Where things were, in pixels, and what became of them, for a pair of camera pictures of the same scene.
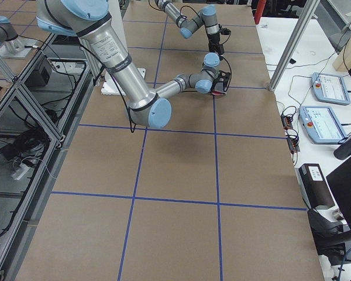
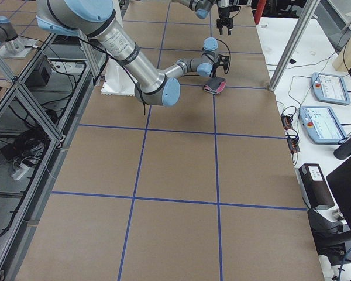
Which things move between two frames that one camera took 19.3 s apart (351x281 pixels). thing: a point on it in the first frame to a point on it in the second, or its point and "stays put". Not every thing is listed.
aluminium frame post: (308, 9) stays put
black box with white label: (313, 187) stays put
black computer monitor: (346, 184) stays put
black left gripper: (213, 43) to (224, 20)
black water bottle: (348, 146) stays put
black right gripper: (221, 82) to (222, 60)
